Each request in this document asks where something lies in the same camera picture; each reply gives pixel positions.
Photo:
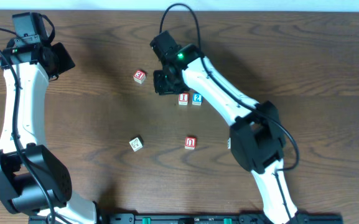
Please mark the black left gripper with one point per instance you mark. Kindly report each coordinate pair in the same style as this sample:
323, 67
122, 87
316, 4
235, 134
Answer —
64, 58

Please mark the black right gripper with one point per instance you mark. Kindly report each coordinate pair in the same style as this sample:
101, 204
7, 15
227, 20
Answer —
163, 83

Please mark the red letter I block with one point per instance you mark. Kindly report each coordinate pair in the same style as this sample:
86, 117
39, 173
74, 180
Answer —
183, 99

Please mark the blue number 2 block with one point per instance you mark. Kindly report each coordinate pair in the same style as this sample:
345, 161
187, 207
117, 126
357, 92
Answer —
197, 99

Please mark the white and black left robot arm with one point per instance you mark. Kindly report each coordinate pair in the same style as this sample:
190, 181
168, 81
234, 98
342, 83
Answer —
32, 180

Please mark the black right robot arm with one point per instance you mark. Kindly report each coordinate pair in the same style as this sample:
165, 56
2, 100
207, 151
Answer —
257, 137

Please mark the red number 3 block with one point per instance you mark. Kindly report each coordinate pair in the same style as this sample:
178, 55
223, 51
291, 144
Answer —
139, 76

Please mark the red letter U block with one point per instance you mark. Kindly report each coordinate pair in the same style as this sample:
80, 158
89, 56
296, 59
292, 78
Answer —
190, 143

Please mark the white block with animal drawing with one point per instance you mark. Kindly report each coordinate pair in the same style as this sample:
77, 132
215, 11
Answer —
136, 143

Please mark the white block with red side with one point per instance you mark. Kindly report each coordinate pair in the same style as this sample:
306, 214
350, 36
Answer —
229, 143

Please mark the black mounting rail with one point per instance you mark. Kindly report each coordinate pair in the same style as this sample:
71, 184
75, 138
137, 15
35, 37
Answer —
244, 218

